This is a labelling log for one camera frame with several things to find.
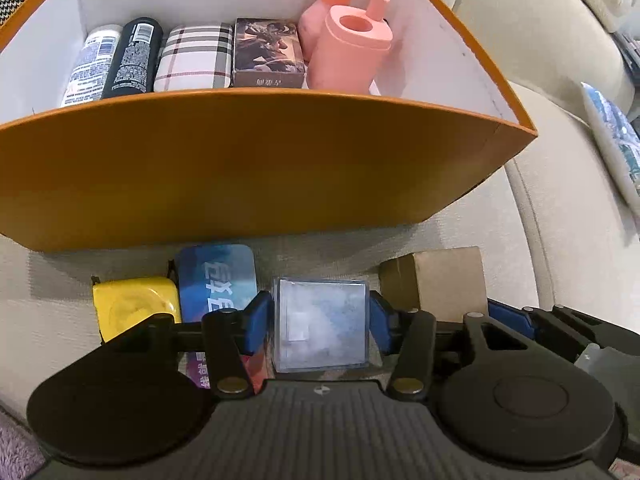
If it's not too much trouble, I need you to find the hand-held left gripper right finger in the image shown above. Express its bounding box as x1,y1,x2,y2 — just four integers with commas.
367,291,532,402

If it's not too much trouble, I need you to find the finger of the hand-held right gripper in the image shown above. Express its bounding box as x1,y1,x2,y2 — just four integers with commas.
487,298,539,345

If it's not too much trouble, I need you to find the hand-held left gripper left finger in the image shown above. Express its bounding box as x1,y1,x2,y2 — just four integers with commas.
112,292,275,396

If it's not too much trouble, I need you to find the clear plastic box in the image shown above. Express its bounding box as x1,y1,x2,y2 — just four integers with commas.
271,276,371,374

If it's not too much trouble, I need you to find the orange cardboard box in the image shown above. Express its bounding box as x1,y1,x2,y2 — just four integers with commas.
0,0,539,254

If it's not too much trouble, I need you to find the pink wide bottle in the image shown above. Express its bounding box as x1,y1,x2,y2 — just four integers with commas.
306,0,394,95

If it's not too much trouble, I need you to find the dark illustrated card box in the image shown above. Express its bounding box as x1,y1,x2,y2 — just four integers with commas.
232,17,307,90

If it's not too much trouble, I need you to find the pink pump bottle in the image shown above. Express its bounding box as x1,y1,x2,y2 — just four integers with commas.
298,0,362,64

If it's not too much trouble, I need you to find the blue printed card pack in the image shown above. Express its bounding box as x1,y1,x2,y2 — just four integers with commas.
175,243,260,392

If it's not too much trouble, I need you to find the brown cardboard box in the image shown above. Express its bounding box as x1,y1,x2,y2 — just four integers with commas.
378,246,489,324

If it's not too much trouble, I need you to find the yellow plastic case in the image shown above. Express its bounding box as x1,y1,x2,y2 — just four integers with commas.
92,275,183,346

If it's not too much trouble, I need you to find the printed white pillow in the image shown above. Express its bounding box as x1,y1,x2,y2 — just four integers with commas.
580,81,640,214

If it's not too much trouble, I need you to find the plaid glasses case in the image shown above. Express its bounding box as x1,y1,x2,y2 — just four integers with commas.
153,22,235,94

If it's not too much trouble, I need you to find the purple fluffy blanket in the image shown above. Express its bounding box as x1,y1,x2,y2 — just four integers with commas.
0,400,47,480

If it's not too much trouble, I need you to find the black spray can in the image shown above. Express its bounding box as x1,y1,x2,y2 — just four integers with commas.
102,18,165,100

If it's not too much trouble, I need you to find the white spray can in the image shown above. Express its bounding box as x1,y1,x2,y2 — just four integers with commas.
60,25,124,109

